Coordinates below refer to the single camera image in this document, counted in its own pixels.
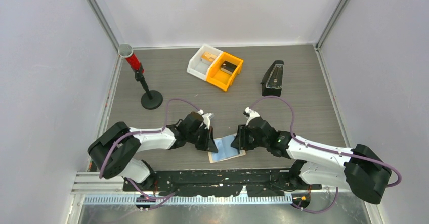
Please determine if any black metronome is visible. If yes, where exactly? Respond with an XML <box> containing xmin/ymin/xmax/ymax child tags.
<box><xmin>260</xmin><ymin>60</ymin><xmax>284</xmax><ymax>97</ymax></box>

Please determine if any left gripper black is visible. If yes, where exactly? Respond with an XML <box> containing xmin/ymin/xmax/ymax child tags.
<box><xmin>187</xmin><ymin>126</ymin><xmax>218</xmax><ymax>152</ymax></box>

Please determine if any yellow plastic bin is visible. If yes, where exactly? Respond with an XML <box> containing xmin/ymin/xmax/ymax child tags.
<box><xmin>206</xmin><ymin>52</ymin><xmax>244</xmax><ymax>92</ymax></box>

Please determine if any black card stack in bin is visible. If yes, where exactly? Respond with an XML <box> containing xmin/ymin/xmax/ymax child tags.
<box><xmin>220</xmin><ymin>61</ymin><xmax>237</xmax><ymax>75</ymax></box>

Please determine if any white plastic bin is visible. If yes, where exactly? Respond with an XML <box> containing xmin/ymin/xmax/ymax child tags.
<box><xmin>187</xmin><ymin>44</ymin><xmax>223</xmax><ymax>81</ymax></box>

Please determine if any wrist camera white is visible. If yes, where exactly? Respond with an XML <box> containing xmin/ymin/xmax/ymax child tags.
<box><xmin>243</xmin><ymin>107</ymin><xmax>260</xmax><ymax>125</ymax></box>
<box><xmin>197</xmin><ymin>109</ymin><xmax>214</xmax><ymax>129</ymax></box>

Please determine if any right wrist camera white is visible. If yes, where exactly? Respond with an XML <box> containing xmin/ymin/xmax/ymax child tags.
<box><xmin>243</xmin><ymin>107</ymin><xmax>260</xmax><ymax>125</ymax></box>

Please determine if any gold card stack in bin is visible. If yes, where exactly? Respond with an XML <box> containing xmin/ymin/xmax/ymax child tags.
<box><xmin>201</xmin><ymin>52</ymin><xmax>217</xmax><ymax>65</ymax></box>

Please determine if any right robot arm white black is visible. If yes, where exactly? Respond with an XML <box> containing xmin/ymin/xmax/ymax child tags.
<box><xmin>231</xmin><ymin>117</ymin><xmax>392</xmax><ymax>204</ymax></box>

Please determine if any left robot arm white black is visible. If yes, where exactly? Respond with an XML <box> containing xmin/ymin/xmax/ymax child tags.
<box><xmin>87</xmin><ymin>110</ymin><xmax>218</xmax><ymax>191</ymax></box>

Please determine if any beige card holder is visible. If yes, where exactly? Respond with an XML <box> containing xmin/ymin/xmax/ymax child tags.
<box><xmin>208</xmin><ymin>134</ymin><xmax>246</xmax><ymax>163</ymax></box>

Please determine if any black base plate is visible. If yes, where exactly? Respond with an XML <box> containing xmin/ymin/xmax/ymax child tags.
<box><xmin>137</xmin><ymin>169</ymin><xmax>322</xmax><ymax>197</ymax></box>

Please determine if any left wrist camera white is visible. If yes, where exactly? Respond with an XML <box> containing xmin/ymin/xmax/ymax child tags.
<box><xmin>197</xmin><ymin>109</ymin><xmax>214</xmax><ymax>129</ymax></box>

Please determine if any red microphone on stand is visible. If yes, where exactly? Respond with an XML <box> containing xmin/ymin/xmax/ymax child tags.
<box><xmin>118</xmin><ymin>43</ymin><xmax>163</xmax><ymax>110</ymax></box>

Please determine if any perforated metal rail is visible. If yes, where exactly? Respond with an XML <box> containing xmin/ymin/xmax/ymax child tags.
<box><xmin>83</xmin><ymin>193</ymin><xmax>292</xmax><ymax>205</ymax></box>

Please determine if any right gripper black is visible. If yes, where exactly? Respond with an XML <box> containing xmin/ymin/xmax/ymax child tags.
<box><xmin>230</xmin><ymin>125</ymin><xmax>268</xmax><ymax>151</ymax></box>

